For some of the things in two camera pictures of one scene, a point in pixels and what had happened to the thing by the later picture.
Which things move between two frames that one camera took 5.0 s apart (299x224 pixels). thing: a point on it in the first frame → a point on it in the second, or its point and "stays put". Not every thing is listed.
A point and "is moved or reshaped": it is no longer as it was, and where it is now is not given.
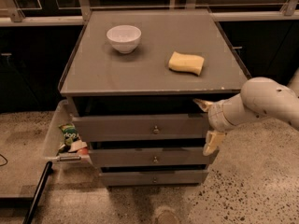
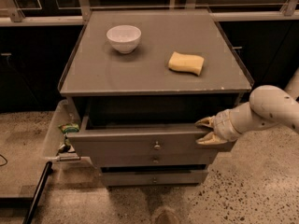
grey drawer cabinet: [135, 77] stays put
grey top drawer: [159, 128] is moved or reshaped
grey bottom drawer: [153, 177] stays put
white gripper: [216, 117] → [222, 125]
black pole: [38, 190] stays put
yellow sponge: [187, 63] stays put
